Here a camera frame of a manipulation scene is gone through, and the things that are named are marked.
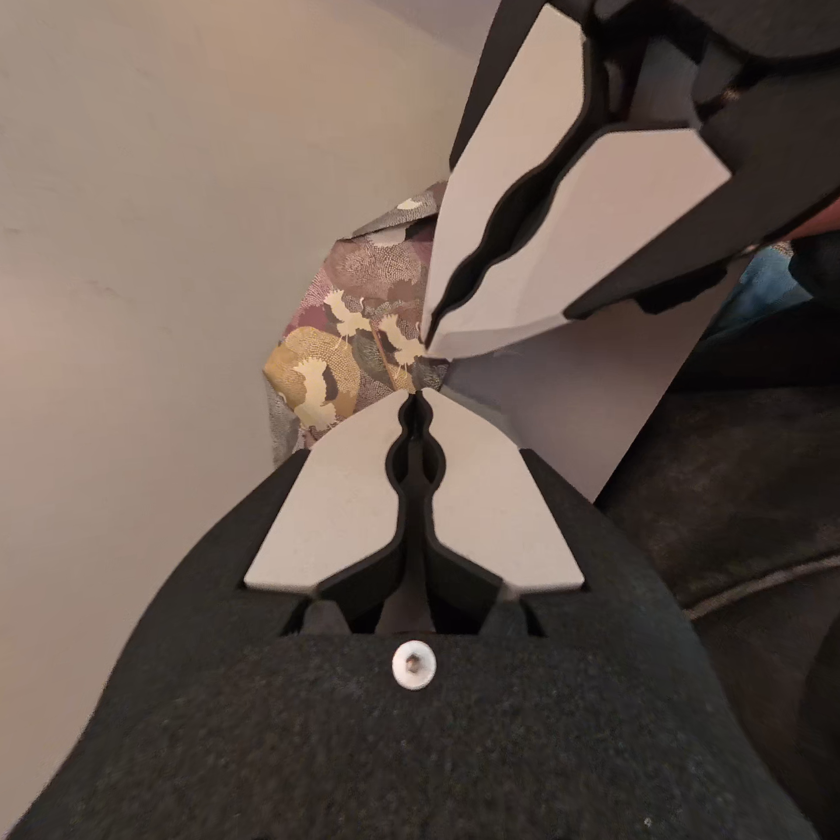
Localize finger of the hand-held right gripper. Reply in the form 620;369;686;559
425;121;732;360
422;2;611;350

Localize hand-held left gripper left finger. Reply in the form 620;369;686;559
243;390;420;635

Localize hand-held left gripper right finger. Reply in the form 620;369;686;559
420;387;586;635

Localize crane patterned origami paper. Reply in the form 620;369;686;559
262;180;455;468

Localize person's right hand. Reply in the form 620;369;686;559
780;196;840;246

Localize light blue cloth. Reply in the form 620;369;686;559
709;248;815;337

